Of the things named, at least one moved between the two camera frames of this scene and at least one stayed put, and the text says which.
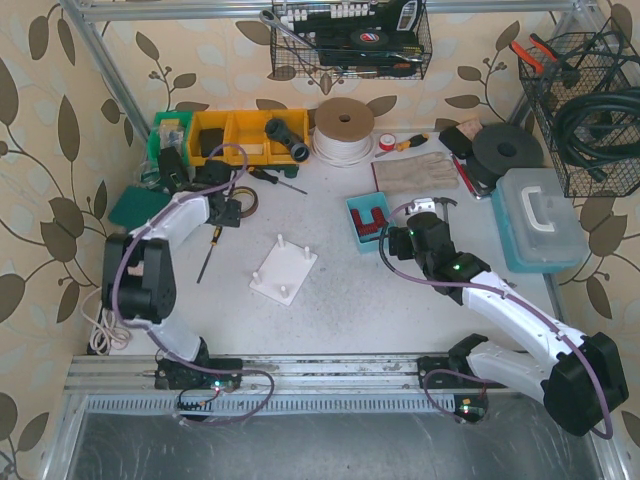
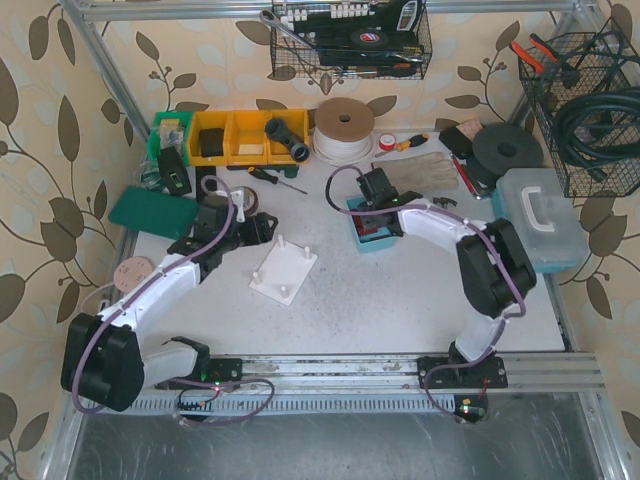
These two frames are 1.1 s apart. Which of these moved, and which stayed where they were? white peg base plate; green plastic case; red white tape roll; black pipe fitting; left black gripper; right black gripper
Moved: left black gripper; right black gripper
Stayed: white peg base plate; black pipe fitting; red white tape roll; green plastic case
